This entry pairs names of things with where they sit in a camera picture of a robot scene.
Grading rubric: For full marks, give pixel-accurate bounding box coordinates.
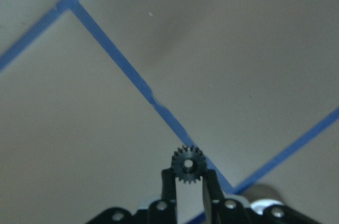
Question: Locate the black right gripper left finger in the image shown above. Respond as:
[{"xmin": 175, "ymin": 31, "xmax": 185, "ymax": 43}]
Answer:
[{"xmin": 161, "ymin": 168, "xmax": 177, "ymax": 223}]

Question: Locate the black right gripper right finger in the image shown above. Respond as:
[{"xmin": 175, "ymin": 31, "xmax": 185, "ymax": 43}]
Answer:
[{"xmin": 202, "ymin": 169, "xmax": 225, "ymax": 224}]

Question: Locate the small black bearing gear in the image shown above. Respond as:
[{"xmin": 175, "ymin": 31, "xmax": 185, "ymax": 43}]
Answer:
[{"xmin": 171, "ymin": 146, "xmax": 207, "ymax": 184}]

